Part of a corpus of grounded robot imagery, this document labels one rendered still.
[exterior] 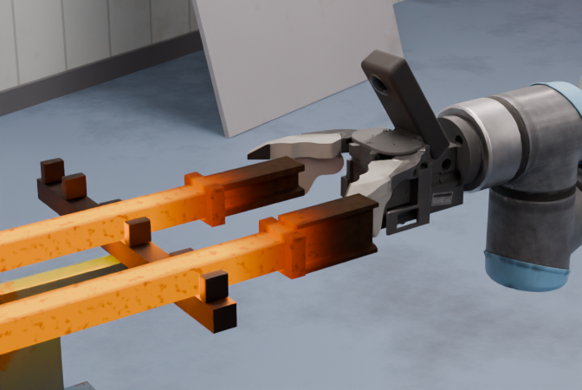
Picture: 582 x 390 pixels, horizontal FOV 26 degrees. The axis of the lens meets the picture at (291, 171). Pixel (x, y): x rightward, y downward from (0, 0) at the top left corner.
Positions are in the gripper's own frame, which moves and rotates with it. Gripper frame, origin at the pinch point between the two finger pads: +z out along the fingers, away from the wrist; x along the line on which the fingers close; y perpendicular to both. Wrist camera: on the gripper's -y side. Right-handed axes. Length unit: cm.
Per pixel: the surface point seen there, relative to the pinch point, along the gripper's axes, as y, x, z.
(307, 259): 1.6, -13.0, 7.7
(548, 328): 92, 83, -129
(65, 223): -0.8, -0.5, 22.5
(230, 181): -1.2, -1.4, 7.3
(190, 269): -0.9, -13.6, 18.8
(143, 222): -0.5, -3.4, 17.0
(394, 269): 92, 126, -121
